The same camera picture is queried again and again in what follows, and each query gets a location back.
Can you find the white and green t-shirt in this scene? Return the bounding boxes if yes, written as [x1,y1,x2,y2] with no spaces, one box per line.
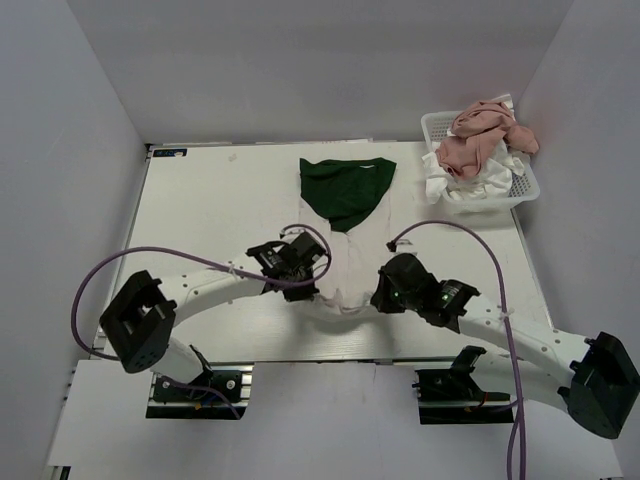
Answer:
[298,158,396,322]

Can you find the pink t-shirt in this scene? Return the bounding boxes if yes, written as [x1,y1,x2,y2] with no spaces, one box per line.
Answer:
[435,101,539,180]

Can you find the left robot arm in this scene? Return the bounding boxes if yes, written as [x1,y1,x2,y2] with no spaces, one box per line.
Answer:
[100,230,331,399]

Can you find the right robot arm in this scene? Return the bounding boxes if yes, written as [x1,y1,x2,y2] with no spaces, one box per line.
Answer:
[371,253,639,439]

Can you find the white cloths in basket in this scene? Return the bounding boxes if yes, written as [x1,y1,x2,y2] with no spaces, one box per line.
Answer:
[422,94,539,204]

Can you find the white plastic basket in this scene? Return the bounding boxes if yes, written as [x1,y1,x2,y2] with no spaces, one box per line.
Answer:
[421,111,540,214]

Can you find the blue label sticker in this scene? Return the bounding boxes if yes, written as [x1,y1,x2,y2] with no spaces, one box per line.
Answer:
[152,148,188,158]

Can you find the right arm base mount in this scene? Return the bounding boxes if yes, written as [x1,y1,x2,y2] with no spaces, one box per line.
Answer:
[412,346,515,425]

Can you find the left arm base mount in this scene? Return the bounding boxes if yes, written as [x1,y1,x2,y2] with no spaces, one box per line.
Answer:
[145,364,253,421]

